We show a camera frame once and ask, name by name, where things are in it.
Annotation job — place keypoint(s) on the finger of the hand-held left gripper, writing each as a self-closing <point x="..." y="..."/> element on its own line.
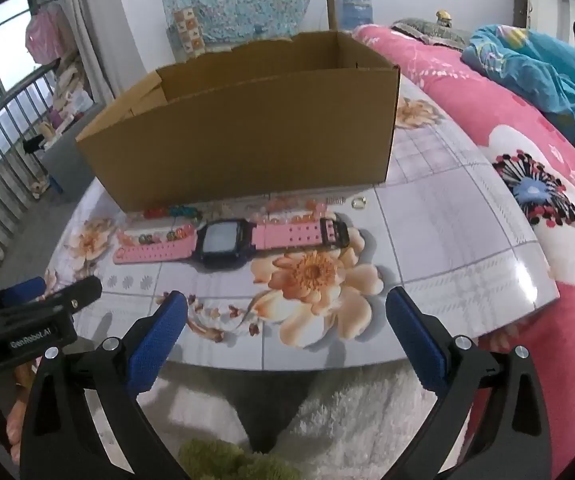
<point x="75" y="292"/>
<point x="22" y="290"/>

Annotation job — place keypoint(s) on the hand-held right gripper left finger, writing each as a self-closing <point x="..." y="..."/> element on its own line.
<point x="160" y="345"/>

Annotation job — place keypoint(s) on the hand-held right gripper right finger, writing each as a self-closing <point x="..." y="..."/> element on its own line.
<point x="417" y="340"/>

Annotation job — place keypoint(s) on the gold hoop earring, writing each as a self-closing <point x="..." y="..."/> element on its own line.
<point x="353" y="204"/>

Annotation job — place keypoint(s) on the brown cardboard box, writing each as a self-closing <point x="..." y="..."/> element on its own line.
<point x="237" y="145"/>

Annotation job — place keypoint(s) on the person's left hand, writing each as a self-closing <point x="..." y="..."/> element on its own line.
<point x="17" y="410"/>

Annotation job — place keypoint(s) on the white fluffy rug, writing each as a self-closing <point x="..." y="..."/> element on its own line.
<point x="347" y="425"/>

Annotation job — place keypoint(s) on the grey storage box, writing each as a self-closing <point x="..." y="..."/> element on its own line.
<point x="70" y="165"/>

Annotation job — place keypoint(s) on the metal window railing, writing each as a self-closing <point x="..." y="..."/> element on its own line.
<point x="2" y="160"/>

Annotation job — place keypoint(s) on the green fuzzy clothing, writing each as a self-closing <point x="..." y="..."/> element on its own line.
<point x="227" y="460"/>

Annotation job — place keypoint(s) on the pile of household clutter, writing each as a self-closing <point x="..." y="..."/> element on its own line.
<point x="70" y="92"/>

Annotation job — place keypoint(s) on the pink bed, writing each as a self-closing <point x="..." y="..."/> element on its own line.
<point x="467" y="105"/>

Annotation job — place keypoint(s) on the pink hanging garment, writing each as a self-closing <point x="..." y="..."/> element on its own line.
<point x="42" y="35"/>

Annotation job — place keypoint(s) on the white window curtain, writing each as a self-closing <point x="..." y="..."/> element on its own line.
<point x="92" y="20"/>

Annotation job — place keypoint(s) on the checked patterned strip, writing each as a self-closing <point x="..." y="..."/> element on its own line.
<point x="187" y="32"/>

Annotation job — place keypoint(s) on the blue cartoon quilt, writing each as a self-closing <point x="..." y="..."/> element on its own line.
<point x="542" y="75"/>

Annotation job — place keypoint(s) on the grey floral pillow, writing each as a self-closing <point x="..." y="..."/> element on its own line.
<point x="432" y="32"/>

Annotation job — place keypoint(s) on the blue water dispenser bottle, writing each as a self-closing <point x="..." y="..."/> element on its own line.
<point x="358" y="5"/>

